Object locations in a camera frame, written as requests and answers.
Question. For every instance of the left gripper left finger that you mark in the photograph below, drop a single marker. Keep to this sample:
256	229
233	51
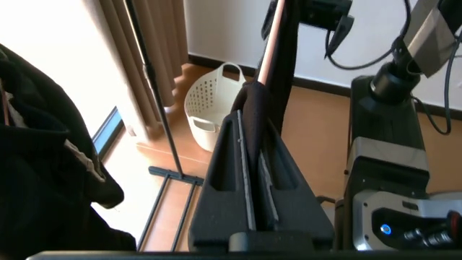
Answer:
220	213

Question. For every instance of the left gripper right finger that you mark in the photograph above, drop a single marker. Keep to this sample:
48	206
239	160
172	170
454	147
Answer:
303	216

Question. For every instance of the black garment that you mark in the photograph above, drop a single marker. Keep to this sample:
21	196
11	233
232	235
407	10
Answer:
278	54
43	162

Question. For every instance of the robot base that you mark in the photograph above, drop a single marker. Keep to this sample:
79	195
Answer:
386	173

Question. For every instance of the white laundry basket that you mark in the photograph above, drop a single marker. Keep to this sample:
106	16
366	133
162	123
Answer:
209	104

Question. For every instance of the black clothes rack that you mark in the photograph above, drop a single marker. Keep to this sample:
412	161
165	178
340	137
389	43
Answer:
159	108

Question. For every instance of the brown curtain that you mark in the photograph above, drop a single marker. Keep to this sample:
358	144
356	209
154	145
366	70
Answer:
151	54

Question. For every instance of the window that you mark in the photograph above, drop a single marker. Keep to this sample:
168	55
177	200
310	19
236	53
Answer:
54	54

